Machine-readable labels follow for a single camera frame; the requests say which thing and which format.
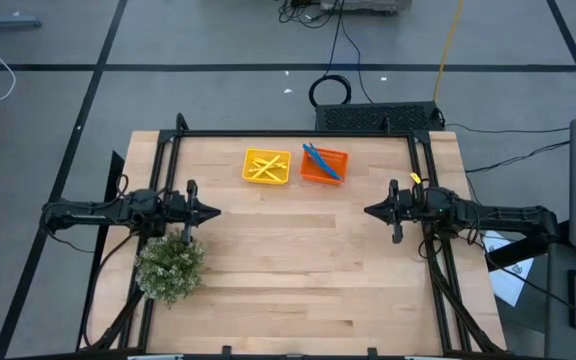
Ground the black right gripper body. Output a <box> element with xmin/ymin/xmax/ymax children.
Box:
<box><xmin>386</xmin><ymin>179</ymin><xmax>427</xmax><ymax>245</ymax></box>

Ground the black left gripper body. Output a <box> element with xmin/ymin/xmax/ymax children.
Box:
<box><xmin>167</xmin><ymin>180</ymin><xmax>201</xmax><ymax>245</ymax></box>

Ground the green artificial plant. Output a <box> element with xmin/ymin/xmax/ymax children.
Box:
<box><xmin>134</xmin><ymin>230</ymin><xmax>207</xmax><ymax>309</ymax></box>

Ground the orange plastic basket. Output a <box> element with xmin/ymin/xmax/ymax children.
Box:
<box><xmin>299</xmin><ymin>145</ymin><xmax>350</xmax><ymax>187</ymax></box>

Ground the yellow plastic basket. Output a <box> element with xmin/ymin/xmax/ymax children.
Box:
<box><xmin>241</xmin><ymin>148</ymin><xmax>293</xmax><ymax>187</ymax></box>

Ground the white paper sheet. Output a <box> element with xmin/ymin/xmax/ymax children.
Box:
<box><xmin>481</xmin><ymin>227</ymin><xmax>536</xmax><ymax>308</ymax></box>

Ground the black desk crossbar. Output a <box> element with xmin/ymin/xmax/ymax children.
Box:
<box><xmin>486</xmin><ymin>219</ymin><xmax>572</xmax><ymax>273</ymax></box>

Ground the dark grey desk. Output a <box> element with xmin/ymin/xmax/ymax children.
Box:
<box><xmin>542</xmin><ymin>243</ymin><xmax>576</xmax><ymax>360</ymax></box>

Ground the grey metal device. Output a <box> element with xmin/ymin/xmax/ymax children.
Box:
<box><xmin>319</xmin><ymin>0</ymin><xmax>413</xmax><ymax>15</ymax></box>

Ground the grey desk foot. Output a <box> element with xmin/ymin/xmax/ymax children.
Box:
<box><xmin>0</xmin><ymin>0</ymin><xmax>43</xmax><ymax>30</ymax></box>

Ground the black coiled cable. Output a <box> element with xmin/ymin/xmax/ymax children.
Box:
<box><xmin>308</xmin><ymin>0</ymin><xmax>353</xmax><ymax>108</ymax></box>

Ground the yellow cable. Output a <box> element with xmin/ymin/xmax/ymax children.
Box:
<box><xmin>432</xmin><ymin>0</ymin><xmax>466</xmax><ymax>104</ymax></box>

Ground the tangle of black cables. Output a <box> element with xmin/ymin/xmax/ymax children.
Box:
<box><xmin>276</xmin><ymin>0</ymin><xmax>339</xmax><ymax>30</ymax></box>

